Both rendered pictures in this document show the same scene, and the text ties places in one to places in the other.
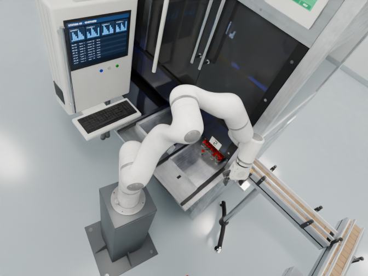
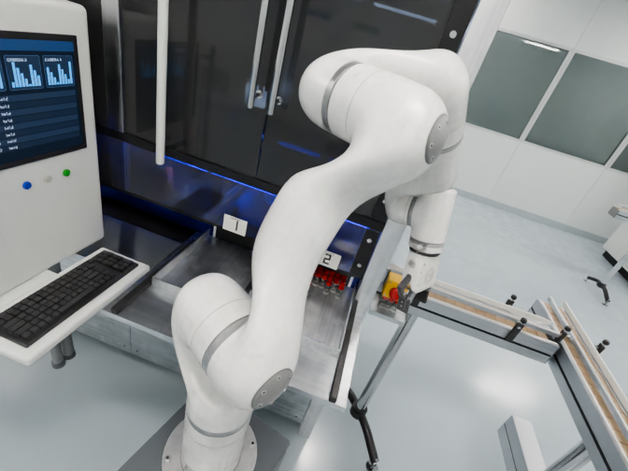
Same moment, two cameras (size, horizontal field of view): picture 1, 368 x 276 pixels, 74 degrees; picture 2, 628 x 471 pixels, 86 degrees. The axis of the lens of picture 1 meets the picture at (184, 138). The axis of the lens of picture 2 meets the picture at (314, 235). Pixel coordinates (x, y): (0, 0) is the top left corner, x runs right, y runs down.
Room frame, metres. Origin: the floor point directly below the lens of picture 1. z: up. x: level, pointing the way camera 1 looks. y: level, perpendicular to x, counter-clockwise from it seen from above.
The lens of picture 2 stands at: (0.20, 0.24, 1.65)
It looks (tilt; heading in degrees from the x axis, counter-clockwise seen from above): 30 degrees down; 337
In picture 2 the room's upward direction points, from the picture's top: 17 degrees clockwise
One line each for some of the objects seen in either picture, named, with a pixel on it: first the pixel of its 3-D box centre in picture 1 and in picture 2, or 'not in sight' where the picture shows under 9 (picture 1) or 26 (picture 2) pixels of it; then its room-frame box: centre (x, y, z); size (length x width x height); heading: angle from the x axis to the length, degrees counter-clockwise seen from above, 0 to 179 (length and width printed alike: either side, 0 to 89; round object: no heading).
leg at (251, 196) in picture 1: (239, 207); (382, 366); (1.01, -0.62, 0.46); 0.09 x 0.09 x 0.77; 61
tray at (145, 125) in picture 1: (167, 126); (218, 266); (1.14, 0.14, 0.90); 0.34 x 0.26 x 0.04; 151
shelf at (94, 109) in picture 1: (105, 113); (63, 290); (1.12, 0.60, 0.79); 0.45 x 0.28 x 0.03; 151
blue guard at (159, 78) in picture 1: (137, 59); (107, 160); (1.46, 0.53, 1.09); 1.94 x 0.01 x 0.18; 61
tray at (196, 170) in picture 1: (200, 160); (311, 301); (0.97, -0.16, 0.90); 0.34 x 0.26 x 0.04; 151
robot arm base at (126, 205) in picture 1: (129, 191); (215, 430); (0.56, 0.16, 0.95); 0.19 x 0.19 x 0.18
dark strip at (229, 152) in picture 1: (256, 114); (400, 164); (1.00, -0.30, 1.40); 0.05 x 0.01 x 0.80; 61
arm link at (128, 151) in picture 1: (132, 166); (219, 348); (0.59, 0.18, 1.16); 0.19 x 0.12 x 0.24; 28
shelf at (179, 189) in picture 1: (174, 149); (254, 302); (0.99, 0.03, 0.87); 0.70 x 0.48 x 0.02; 61
